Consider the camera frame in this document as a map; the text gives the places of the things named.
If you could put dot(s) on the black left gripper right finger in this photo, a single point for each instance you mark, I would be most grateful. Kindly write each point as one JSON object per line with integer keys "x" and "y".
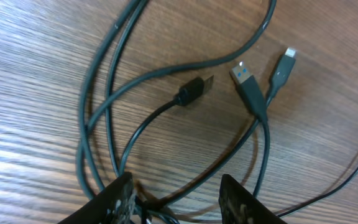
{"x": 238, "y": 206}

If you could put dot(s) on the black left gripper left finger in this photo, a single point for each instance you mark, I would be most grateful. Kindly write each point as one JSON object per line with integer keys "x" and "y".
{"x": 115, "y": 204}

